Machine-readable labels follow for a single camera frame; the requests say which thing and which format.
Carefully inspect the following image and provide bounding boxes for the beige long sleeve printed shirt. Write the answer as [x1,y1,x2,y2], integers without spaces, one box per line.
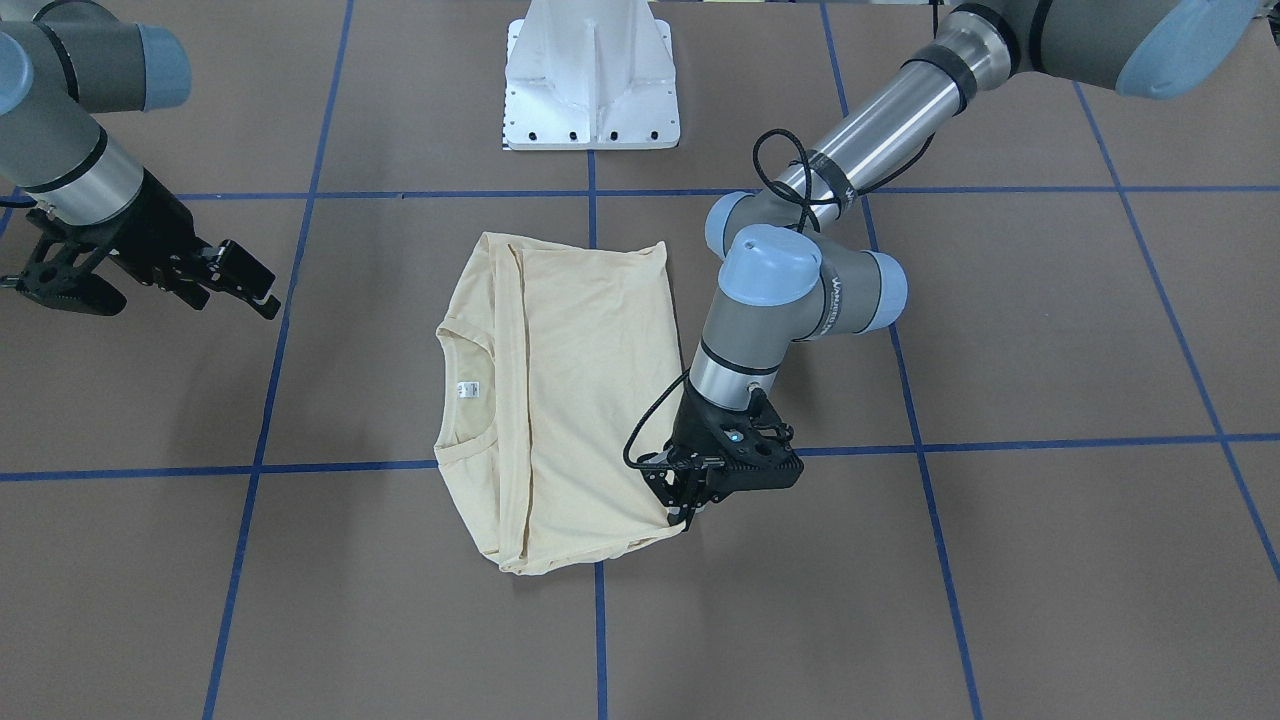
[434,232,682,577]

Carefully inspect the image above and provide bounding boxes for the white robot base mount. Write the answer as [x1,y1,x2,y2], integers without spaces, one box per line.
[502,1,681,151]

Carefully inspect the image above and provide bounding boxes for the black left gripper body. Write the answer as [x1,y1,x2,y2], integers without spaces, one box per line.
[636,380,804,511]

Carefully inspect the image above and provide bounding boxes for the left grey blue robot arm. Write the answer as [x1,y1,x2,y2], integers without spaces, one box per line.
[627,1,1260,530]

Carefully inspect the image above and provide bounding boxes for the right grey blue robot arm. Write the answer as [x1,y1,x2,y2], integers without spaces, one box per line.
[1,1,282,319]

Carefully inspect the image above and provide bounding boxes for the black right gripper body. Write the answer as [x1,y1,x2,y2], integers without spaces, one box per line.
[14,170,251,316]

